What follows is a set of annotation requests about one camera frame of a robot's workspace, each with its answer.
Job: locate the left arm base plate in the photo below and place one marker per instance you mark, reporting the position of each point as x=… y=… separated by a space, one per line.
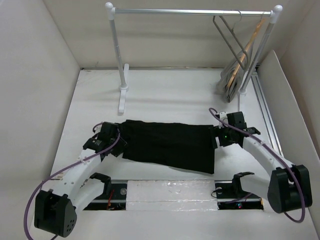
x=114 y=201

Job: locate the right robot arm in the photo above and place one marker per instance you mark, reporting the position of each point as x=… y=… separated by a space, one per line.
x=289 y=185

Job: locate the wooden hanger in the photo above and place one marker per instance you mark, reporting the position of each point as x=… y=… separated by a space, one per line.
x=247 y=48

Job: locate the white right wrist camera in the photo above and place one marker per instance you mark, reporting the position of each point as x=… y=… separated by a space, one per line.
x=223 y=117

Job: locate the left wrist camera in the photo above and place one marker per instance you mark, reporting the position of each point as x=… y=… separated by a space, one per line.
x=108 y=131

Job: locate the silver clothes rack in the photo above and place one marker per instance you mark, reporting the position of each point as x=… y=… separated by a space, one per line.
x=181 y=38

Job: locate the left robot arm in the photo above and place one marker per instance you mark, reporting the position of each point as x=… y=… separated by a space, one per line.
x=56 y=210

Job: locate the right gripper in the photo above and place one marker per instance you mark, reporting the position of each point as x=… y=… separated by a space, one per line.
x=217 y=131

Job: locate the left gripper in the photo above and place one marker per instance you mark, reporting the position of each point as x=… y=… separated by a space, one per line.
x=120 y=148

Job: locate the grey hanging trousers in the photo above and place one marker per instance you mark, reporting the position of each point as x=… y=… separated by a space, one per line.
x=226 y=94

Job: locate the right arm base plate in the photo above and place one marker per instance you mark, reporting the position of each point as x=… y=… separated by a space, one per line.
x=229 y=199

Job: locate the black trousers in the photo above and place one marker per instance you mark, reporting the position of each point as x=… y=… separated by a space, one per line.
x=177 y=145

